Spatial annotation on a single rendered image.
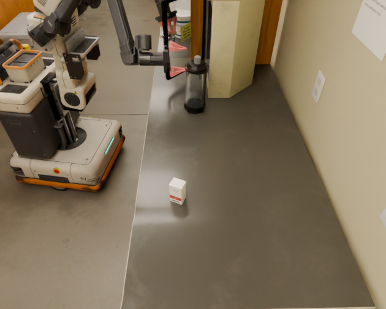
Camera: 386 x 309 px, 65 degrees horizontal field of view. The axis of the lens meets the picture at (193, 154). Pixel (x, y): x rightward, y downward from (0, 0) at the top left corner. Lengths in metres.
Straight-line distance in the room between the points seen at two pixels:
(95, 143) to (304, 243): 1.76
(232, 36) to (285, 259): 0.95
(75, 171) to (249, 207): 1.47
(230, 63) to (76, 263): 1.51
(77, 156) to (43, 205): 0.44
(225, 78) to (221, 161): 0.48
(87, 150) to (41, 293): 0.97
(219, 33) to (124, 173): 1.47
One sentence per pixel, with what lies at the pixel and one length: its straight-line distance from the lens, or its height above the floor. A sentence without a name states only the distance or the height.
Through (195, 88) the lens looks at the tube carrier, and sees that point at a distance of 1.42.
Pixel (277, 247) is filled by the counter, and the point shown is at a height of 0.94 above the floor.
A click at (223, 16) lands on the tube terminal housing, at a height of 1.35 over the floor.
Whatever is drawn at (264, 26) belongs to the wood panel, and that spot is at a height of 1.17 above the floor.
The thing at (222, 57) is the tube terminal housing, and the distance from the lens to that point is 1.50.
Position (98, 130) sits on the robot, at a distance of 2.55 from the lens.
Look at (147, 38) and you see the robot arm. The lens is 1.39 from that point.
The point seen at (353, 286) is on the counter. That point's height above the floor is 0.94.
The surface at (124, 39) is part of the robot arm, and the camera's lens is 1.44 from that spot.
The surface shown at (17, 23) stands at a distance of 3.75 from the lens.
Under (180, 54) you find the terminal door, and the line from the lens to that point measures 1.67.
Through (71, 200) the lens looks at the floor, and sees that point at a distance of 2.46.
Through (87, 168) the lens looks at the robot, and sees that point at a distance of 2.25.
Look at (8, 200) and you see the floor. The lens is 2.66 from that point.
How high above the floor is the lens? 1.81
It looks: 43 degrees down
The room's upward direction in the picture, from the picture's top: 1 degrees clockwise
